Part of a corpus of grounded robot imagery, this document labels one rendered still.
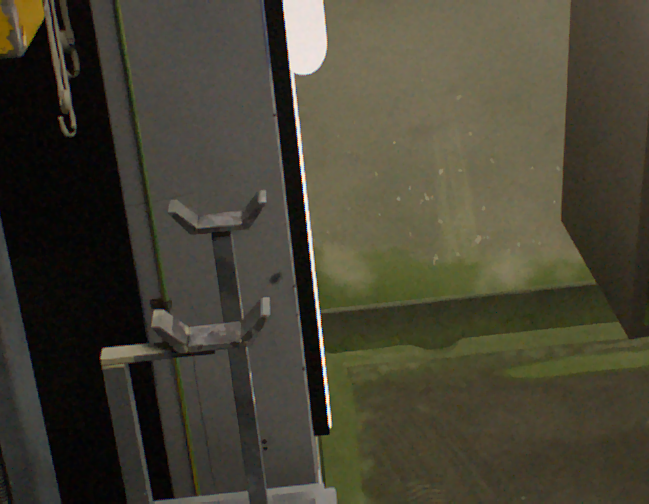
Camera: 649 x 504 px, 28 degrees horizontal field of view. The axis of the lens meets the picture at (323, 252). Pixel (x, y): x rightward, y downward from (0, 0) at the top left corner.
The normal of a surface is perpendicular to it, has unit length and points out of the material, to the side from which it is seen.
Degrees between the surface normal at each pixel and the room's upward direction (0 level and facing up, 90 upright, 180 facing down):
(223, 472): 90
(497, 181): 57
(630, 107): 90
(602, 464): 0
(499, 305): 91
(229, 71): 90
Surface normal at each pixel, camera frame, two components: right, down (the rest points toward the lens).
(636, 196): -0.98, 0.15
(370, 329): 0.05, 0.41
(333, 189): 0.00, -0.15
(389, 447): -0.10, -0.91
